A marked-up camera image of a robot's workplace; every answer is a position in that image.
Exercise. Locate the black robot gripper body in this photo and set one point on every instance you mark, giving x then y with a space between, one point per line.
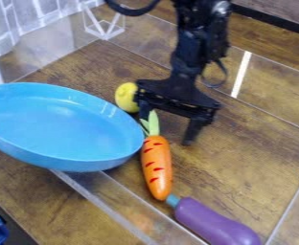
175 94

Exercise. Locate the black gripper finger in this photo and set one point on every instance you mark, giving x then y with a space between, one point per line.
144 109
193 128

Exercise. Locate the yellow toy lemon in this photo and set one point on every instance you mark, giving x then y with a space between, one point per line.
124 97

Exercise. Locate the orange toy carrot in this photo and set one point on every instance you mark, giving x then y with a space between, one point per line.
154 158

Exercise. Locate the blue oval plastic tray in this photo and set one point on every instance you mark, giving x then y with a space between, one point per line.
61 129

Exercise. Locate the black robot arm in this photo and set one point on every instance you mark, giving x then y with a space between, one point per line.
201 44

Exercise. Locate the purple toy eggplant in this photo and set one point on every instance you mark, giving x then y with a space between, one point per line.
215 228

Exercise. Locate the white mesh curtain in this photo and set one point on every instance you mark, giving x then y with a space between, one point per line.
22 16

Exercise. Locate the clear acrylic enclosure wall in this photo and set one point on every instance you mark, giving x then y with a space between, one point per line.
240 167

